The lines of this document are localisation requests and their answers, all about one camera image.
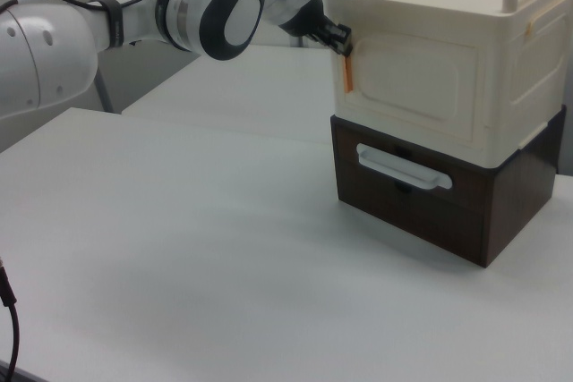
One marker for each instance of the dark Franka gripper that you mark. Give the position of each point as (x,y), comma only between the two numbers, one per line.
(309,19)

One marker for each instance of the cream cabinet door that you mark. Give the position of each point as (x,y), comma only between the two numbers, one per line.
(416,78)

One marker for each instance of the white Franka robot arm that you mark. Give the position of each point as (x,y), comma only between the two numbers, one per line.
(233,11)

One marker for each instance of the cream plastic cabinet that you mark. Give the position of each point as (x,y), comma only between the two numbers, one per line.
(447,19)

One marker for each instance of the dark brown drawer box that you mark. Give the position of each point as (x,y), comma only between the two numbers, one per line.
(425,221)

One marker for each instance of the grey metal frame pole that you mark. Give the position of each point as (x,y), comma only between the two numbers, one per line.
(102,93)

